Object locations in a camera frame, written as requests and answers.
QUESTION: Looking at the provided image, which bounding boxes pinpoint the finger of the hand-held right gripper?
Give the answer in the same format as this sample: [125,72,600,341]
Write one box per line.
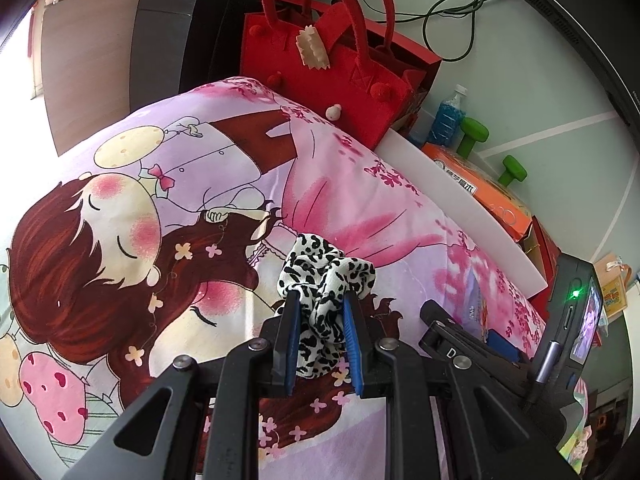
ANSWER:
[419,300,534,387]
[487,330,521,364]

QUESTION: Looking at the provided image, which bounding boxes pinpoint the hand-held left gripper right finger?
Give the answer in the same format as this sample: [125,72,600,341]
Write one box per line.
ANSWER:
[342,290,576,480]

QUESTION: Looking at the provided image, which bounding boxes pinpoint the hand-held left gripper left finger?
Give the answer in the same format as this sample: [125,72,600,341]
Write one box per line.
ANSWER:
[65,292,302,480]

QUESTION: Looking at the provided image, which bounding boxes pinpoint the black white leopard scrunchie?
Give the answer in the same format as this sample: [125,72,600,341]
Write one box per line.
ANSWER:
[276,234,377,378]

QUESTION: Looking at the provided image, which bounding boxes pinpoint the colourful plastic packet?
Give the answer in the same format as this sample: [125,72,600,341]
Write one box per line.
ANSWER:
[465,267,503,333]

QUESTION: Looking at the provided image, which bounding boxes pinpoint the orange cardboard box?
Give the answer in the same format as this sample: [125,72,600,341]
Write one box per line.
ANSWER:
[422,142,533,241]

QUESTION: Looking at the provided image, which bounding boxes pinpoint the green dumbbell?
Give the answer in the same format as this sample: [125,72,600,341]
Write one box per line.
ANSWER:
[499,154,527,187]
[459,116,489,157]

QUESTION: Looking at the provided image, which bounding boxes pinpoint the blue plastic bottle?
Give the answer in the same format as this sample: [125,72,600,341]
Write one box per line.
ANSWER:
[427,85,468,147]

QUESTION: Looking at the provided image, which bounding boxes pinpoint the red felt handbag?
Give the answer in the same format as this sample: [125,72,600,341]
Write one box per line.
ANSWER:
[240,0,416,148]

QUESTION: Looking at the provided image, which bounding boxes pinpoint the brown wooden cabinet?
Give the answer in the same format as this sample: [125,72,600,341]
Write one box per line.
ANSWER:
[30,0,196,156]

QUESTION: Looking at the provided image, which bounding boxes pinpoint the yellow gift box with handle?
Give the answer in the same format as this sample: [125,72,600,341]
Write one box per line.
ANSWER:
[595,255,632,321]

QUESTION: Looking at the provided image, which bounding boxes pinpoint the black cable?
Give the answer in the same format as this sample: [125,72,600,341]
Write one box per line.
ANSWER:
[395,0,516,62]

